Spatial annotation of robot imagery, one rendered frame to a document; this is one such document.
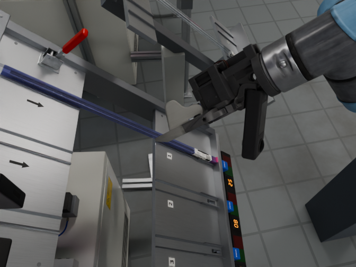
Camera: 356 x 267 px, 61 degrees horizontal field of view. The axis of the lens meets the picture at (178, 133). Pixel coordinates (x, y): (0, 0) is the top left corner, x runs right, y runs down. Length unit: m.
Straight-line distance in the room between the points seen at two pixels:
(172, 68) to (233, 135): 0.88
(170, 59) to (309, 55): 0.50
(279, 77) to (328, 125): 1.46
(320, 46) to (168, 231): 0.41
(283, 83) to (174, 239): 0.35
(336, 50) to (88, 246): 0.69
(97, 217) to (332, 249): 1.10
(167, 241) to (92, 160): 0.42
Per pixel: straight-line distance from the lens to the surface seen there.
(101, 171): 0.91
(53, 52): 0.60
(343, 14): 0.45
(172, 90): 0.97
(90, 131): 1.75
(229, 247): 0.71
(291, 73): 0.45
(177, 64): 0.89
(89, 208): 0.88
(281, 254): 1.52
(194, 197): 0.69
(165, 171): 0.65
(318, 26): 0.45
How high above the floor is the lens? 1.42
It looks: 58 degrees down
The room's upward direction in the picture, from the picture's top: straight up
